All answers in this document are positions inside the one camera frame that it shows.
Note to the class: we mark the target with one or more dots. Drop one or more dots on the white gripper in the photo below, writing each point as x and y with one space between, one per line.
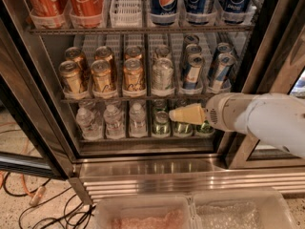
216 113

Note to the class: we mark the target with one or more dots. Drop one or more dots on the redbull can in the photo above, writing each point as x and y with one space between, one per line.
190 39
222 47
220 69
190 49
192 71

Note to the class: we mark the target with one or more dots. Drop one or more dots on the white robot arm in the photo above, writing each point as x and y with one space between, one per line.
275 119

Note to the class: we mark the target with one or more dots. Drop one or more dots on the front green can right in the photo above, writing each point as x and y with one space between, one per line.
205 128

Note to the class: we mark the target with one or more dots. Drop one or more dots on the front green can middle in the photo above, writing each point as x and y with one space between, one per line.
181 128

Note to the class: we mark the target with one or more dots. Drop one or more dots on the front green can left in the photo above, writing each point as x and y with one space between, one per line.
161 124

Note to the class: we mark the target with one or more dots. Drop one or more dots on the back green can left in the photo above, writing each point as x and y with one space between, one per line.
159 105

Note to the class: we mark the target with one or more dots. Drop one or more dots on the front silver can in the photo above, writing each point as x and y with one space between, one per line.
162 74

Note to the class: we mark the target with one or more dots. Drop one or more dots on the silver can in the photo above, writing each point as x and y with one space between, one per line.
161 51
162 74

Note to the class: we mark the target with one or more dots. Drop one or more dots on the back silver can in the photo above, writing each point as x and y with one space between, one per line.
161 51

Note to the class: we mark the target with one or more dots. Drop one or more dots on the gold can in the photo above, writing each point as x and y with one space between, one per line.
134 75
72 77
106 53
78 56
133 52
102 76

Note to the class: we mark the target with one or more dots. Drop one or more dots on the right fridge glass door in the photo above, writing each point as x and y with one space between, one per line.
275 72

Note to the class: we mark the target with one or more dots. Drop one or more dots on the empty white shelf tray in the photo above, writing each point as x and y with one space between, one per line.
126 13

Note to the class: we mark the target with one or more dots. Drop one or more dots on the front gold can leftmost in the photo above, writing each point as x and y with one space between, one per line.
72 77

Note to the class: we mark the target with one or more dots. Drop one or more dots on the back gold can leftmost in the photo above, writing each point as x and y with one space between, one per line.
78 56

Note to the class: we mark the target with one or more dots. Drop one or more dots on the right coca-cola can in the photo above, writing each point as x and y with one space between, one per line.
86 0

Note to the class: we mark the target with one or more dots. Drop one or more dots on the open fridge glass door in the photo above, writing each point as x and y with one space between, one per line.
33 102

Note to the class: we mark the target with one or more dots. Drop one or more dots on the right water bottle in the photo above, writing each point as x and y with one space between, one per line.
138 123

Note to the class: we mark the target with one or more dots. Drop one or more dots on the water bottle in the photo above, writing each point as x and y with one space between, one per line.
138 123
90 127
114 122

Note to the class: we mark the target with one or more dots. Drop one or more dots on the middle water bottle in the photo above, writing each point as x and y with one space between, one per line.
114 122

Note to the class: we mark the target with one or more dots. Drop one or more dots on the right clear plastic bin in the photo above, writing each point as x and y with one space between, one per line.
241 209

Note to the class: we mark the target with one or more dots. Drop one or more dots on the clear plastic bin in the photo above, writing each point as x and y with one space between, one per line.
144 212
241 209

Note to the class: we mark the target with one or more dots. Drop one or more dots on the left water bottle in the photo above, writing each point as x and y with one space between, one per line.
90 127

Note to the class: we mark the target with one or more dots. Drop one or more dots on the left clear plastic bin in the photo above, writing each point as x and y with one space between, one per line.
144 212

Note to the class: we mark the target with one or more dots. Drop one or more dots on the middle wire shelf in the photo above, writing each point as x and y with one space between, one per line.
144 97

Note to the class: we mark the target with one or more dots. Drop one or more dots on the wire shelf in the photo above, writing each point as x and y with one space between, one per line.
144 97
146 30

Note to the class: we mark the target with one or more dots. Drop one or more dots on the top wire shelf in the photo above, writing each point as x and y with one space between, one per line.
146 30

